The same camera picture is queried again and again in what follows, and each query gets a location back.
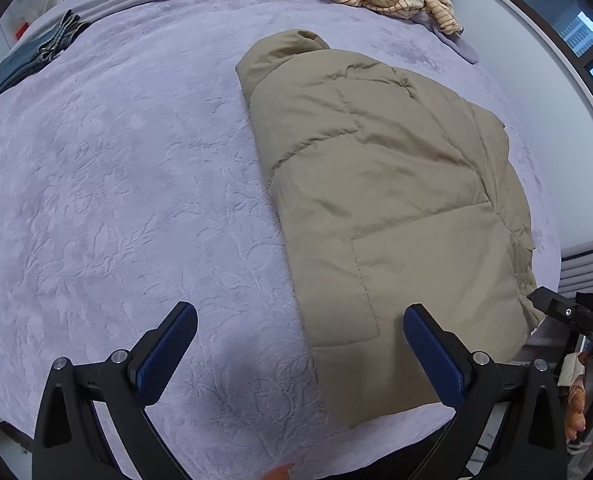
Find folded dark blue jeans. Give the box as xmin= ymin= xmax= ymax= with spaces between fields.
xmin=0 ymin=10 xmax=89 ymax=95

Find person's left hand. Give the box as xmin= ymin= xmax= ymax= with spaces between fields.
xmin=262 ymin=464 xmax=294 ymax=480

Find beige puffer jacket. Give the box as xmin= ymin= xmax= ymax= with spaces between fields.
xmin=237 ymin=29 xmax=543 ymax=427

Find purple bed blanket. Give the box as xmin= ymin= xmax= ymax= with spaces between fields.
xmin=0 ymin=0 xmax=561 ymax=479

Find person's right hand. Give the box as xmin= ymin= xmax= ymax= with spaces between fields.
xmin=559 ymin=351 xmax=593 ymax=442

